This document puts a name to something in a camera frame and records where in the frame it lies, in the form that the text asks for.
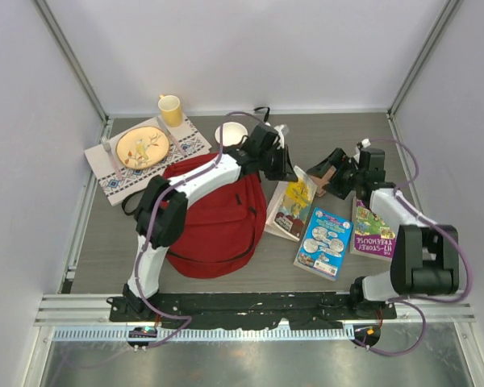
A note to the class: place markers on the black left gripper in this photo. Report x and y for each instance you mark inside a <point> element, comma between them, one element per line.
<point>285,172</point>

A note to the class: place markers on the red student backpack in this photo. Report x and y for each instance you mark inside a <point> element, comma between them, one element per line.
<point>221,229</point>

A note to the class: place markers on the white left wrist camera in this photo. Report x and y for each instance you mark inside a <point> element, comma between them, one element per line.
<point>282,130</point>

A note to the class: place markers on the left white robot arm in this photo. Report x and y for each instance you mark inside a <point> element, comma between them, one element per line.
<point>161,214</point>

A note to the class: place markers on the pink handled fork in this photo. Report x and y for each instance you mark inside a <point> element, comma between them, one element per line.
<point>108,149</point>

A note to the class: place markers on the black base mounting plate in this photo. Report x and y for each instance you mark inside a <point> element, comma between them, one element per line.
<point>257,311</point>

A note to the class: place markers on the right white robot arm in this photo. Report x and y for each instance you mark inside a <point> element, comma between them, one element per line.
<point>426,260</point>

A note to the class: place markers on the patterned cloth placemat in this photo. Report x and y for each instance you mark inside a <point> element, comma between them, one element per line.
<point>191,140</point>

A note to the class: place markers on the aluminium front rail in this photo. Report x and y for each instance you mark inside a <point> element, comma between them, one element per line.
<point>64,310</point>

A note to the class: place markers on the yellow teal paperback book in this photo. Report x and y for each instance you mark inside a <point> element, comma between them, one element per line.
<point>289,207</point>

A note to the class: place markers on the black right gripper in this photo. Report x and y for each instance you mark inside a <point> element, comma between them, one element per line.
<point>334,160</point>

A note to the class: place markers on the purple treehouse paperback book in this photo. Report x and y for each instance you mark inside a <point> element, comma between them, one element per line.
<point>371,236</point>

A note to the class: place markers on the pink handled knife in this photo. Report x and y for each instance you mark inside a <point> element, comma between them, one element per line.
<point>172,138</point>

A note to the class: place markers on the blue comic paperback book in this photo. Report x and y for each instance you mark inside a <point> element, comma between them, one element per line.
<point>324,244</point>

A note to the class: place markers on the orange white bowl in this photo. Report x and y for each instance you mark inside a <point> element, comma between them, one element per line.
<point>230,134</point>

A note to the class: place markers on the yellow bird plate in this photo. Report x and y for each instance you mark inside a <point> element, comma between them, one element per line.
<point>142,147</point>

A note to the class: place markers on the yellow mug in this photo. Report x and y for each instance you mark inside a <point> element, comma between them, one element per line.
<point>171,110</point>

